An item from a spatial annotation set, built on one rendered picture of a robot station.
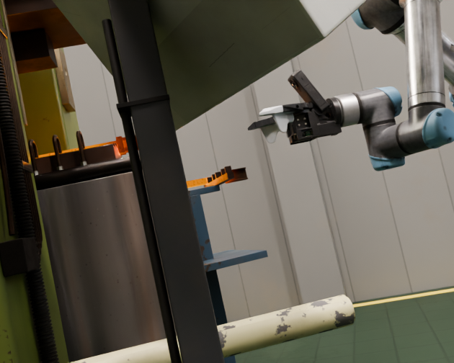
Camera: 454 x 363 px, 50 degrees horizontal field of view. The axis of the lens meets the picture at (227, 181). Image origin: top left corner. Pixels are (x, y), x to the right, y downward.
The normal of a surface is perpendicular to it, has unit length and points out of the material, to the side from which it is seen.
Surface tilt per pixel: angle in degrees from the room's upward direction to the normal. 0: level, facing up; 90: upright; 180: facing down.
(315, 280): 90
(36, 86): 90
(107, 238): 90
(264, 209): 90
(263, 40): 120
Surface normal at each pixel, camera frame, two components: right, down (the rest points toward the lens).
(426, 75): -0.31, -0.21
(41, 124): 0.11, -0.10
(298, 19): -0.61, 0.61
